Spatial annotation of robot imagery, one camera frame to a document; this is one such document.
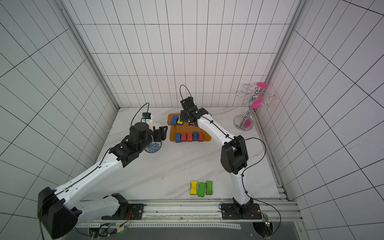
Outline yellow eraser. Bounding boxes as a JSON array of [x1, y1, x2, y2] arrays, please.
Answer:
[[177, 118, 184, 126], [190, 181, 198, 195]]

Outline green eraser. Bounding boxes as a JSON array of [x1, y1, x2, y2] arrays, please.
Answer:
[[197, 182, 206, 198], [206, 181, 213, 196]]

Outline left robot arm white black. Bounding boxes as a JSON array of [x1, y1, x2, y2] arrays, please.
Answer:
[[37, 122, 168, 239]]

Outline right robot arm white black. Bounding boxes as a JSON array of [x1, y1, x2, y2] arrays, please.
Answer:
[[180, 107, 254, 215]]

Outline orange two-tier shelf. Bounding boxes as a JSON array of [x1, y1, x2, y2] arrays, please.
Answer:
[[167, 114, 212, 142]]

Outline blue eraser top shelf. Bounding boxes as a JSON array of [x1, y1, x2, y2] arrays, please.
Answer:
[[170, 115, 179, 126]]

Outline white bowl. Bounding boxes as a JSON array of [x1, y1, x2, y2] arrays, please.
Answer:
[[152, 122, 161, 130]]

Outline blue patterned bowl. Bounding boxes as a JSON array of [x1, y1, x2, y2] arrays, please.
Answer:
[[145, 142, 162, 154]]

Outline blue eraser lower left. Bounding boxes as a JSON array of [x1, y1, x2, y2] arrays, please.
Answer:
[[175, 133, 182, 143]]

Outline red eraser lower middle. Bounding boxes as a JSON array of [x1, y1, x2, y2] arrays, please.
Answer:
[[187, 132, 193, 142]]

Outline red eraser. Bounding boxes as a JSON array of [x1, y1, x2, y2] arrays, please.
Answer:
[[198, 132, 204, 142], [187, 132, 193, 142], [181, 133, 187, 142]]

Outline red eraser lower right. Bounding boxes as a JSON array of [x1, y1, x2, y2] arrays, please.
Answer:
[[198, 132, 204, 142]]

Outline pink object on stand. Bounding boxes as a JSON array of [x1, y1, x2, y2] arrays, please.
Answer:
[[251, 83, 269, 110]]

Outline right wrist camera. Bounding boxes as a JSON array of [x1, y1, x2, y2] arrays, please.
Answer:
[[181, 97, 198, 112]]

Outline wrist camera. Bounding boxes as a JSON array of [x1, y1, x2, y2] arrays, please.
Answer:
[[142, 112, 152, 123], [181, 97, 198, 112]]

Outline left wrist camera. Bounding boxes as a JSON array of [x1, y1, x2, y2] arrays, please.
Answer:
[[142, 112, 152, 123]]

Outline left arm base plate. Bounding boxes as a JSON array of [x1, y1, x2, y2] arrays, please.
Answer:
[[101, 204, 145, 221]]

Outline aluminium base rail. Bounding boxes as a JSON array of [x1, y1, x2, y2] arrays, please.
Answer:
[[76, 200, 303, 232]]

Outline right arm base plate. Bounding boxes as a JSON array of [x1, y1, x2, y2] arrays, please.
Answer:
[[219, 203, 263, 220]]

